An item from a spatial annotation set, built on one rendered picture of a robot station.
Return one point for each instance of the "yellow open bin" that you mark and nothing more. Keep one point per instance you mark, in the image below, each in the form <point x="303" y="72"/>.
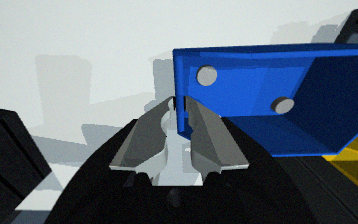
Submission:
<point x="346" y="161"/>

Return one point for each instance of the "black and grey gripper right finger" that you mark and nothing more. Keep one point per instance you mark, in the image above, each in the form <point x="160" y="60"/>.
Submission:
<point x="218" y="145"/>

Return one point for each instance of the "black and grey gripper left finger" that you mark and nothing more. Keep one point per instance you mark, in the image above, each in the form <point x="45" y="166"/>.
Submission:
<point x="140" y="146"/>

